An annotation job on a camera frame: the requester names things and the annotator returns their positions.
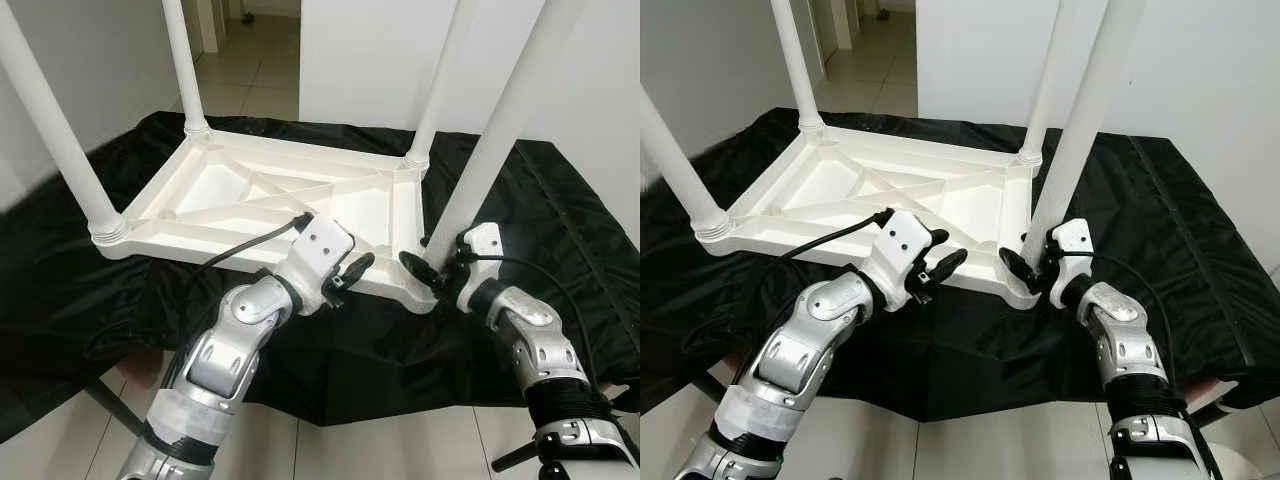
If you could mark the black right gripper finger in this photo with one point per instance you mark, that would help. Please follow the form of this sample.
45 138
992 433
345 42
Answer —
1019 268
418 270

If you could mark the white plastic table leg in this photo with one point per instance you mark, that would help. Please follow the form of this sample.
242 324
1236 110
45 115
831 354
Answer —
1045 80
1080 130
795 60
680 170
185 60
440 80
55 130
500 130

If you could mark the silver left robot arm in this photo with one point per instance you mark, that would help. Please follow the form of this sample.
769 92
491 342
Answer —
225 350
800 350

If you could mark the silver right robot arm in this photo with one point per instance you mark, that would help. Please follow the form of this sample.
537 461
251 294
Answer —
545 350
1130 345

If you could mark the pink table corner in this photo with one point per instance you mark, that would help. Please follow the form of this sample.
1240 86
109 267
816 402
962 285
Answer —
615 392
1210 390
140 367

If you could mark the white round stool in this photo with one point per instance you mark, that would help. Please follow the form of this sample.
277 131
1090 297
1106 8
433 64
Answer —
1240 468

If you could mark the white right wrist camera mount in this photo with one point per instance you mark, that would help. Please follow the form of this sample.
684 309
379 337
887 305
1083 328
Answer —
480 260
1072 255

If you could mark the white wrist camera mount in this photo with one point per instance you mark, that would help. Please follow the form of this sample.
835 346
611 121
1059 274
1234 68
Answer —
480 260
1072 255
900 242
320 245

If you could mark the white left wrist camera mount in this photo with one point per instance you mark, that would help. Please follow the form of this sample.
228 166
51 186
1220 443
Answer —
320 245
900 242

